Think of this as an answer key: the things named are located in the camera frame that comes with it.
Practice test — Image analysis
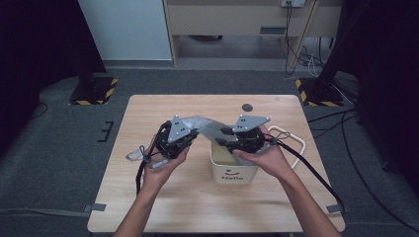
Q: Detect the right hand-held gripper cable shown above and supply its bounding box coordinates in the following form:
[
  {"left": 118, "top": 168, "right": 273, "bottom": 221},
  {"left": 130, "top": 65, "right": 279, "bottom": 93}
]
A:
[{"left": 263, "top": 130, "right": 347, "bottom": 217}]

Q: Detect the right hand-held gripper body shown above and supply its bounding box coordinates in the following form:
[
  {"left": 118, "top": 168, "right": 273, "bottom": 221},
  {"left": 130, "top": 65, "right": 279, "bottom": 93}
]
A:
[{"left": 230, "top": 114, "right": 272, "bottom": 155}]

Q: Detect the thin black floor cable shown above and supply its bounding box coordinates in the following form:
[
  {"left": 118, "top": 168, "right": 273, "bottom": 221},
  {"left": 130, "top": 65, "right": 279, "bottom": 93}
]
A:
[{"left": 28, "top": 102, "right": 49, "bottom": 120}]

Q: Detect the black stand base striped edge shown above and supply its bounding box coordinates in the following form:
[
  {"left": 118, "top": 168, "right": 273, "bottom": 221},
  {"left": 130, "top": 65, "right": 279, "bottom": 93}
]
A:
[
  {"left": 68, "top": 77, "right": 119, "bottom": 107},
  {"left": 294, "top": 77, "right": 344, "bottom": 108}
]

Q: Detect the black hanging power cable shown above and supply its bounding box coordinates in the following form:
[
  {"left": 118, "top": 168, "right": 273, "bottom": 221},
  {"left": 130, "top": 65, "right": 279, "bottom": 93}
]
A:
[{"left": 284, "top": 1, "right": 298, "bottom": 76}]

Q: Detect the person's left hand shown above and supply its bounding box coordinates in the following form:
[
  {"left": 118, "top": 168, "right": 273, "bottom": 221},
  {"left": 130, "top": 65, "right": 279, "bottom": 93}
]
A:
[{"left": 142, "top": 133, "right": 192, "bottom": 196}]

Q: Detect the short black floor cable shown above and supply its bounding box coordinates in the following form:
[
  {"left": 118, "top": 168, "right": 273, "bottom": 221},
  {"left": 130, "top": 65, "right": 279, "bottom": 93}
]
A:
[{"left": 307, "top": 108, "right": 359, "bottom": 123}]

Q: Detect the black slanted stand pole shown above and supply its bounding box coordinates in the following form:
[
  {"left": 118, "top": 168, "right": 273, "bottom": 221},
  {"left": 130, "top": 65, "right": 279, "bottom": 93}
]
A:
[{"left": 315, "top": 0, "right": 367, "bottom": 92}]

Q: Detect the grey power strip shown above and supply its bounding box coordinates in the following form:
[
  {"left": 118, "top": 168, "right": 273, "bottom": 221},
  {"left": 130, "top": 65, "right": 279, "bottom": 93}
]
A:
[{"left": 281, "top": 0, "right": 306, "bottom": 8}]

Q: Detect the hand-held gripper cable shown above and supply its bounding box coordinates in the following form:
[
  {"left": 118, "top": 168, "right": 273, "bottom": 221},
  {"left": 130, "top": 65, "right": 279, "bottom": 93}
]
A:
[
  {"left": 263, "top": 130, "right": 347, "bottom": 217},
  {"left": 134, "top": 124, "right": 166, "bottom": 196}
]

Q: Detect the beige wooden desk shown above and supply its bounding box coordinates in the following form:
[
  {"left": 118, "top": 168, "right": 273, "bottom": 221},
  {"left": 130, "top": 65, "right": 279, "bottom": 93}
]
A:
[{"left": 162, "top": 0, "right": 344, "bottom": 69}]

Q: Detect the left hand-held gripper cable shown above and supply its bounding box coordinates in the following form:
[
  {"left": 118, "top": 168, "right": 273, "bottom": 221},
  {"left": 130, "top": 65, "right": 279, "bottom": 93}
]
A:
[{"left": 134, "top": 124, "right": 166, "bottom": 196}]

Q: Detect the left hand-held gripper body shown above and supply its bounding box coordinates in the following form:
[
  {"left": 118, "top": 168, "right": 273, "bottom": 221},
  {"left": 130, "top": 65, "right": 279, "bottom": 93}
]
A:
[{"left": 154, "top": 115, "right": 200, "bottom": 161}]

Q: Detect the long black floor cable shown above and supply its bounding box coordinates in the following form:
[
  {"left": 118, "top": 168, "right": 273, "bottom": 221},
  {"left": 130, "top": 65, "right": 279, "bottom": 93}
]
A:
[{"left": 340, "top": 110, "right": 419, "bottom": 233}]

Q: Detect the person's right hand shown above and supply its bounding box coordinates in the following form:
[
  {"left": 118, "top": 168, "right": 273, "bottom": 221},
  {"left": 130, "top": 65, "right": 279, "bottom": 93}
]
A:
[{"left": 231, "top": 123, "right": 294, "bottom": 182}]

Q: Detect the dark curtain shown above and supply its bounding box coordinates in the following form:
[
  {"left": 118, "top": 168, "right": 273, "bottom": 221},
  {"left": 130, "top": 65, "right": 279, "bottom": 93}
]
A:
[
  {"left": 342, "top": 0, "right": 419, "bottom": 198},
  {"left": 0, "top": 0, "right": 108, "bottom": 154}
]

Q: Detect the white cable bundle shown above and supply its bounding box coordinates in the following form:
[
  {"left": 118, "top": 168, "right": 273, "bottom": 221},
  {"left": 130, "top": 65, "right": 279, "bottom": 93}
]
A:
[{"left": 306, "top": 38, "right": 323, "bottom": 78}]

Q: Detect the white cabinet panel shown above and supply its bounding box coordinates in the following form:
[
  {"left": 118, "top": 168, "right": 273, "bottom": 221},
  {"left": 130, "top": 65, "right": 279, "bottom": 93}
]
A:
[{"left": 78, "top": 0, "right": 173, "bottom": 61}]

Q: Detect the grey tape strip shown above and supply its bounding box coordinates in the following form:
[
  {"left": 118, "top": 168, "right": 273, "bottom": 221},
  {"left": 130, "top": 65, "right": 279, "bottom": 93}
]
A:
[
  {"left": 82, "top": 202, "right": 107, "bottom": 212},
  {"left": 326, "top": 203, "right": 346, "bottom": 214}
]

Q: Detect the clear plastic bag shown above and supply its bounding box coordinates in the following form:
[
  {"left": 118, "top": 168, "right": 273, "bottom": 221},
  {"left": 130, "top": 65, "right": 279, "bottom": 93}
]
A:
[{"left": 125, "top": 115, "right": 255, "bottom": 166}]

